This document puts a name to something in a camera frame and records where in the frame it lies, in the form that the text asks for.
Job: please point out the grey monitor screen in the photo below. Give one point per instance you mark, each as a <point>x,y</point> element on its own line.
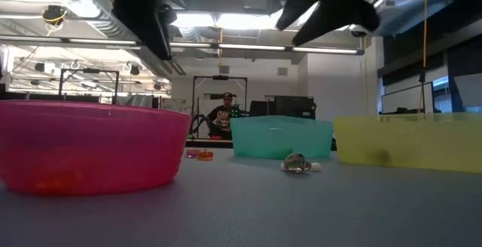
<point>468,90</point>

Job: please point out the shiny metal jingle bell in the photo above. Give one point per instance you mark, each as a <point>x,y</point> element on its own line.
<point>296,163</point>

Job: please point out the black light stand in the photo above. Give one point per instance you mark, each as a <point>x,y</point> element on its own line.
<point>422,89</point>

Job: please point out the black metal gantry frame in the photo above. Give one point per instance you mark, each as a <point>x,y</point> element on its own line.
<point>90,71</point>
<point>246,100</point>

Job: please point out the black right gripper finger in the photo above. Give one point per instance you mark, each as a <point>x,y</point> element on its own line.
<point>339,15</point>
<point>301,8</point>

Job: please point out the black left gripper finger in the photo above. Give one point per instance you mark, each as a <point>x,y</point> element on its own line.
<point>152,36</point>
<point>166,36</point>

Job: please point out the black equipment cabinet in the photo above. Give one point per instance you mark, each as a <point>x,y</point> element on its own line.
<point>293,107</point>

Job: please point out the grey wall vent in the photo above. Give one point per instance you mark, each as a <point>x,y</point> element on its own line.
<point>282,71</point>
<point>224,69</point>

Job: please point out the translucent yellow plastic bin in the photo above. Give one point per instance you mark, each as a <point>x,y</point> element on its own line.
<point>433,141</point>

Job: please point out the small white plastic bone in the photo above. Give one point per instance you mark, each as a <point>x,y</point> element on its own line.
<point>316,166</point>

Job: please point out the black table frame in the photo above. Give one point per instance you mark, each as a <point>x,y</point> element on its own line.
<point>211,144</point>

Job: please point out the black ceiling dome camera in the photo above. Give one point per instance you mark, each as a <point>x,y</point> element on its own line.
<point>358,34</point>

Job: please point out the small purple plastic decoration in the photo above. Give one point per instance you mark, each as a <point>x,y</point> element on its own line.
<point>191,154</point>

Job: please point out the person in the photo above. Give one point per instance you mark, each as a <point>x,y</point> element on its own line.
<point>224,117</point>

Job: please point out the grey ceiling ventilation box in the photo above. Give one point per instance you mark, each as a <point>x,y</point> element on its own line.
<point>256,0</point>

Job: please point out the translucent pink plastic bowl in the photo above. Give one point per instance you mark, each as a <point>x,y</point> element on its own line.
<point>86,145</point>

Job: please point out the translucent teal plastic bin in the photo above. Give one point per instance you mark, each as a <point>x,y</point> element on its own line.
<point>278,134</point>

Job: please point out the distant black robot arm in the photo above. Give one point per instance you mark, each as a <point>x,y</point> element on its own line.
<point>199,121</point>

